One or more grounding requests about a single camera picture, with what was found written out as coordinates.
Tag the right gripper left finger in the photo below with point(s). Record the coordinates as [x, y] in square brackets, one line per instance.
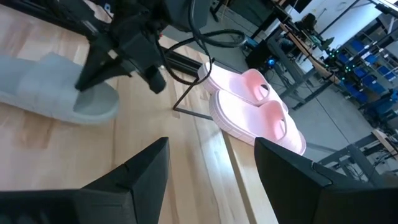
[109, 202]

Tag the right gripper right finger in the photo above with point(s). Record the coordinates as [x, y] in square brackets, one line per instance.
[311, 199]

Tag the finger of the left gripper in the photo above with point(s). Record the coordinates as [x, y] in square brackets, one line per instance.
[113, 70]
[91, 62]

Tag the grey rubber slide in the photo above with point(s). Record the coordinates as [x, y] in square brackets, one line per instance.
[37, 90]

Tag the pink rubber slide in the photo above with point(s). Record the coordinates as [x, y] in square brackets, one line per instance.
[236, 81]
[248, 124]

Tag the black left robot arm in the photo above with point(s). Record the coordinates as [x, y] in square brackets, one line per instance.
[130, 9]

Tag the black-framed wooden shoe shelf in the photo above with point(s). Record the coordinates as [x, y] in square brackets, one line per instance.
[245, 174]

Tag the black computer with blue light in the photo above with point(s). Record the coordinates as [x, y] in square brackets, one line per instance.
[258, 56]

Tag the blue storage bin rack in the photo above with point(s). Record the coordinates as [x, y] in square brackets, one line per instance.
[370, 77]

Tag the wooden background workbench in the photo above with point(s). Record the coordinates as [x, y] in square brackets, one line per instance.
[311, 59]

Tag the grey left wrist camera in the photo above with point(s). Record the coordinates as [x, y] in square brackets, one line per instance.
[186, 14]

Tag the grey metal table frame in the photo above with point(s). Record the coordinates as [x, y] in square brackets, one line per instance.
[357, 155]

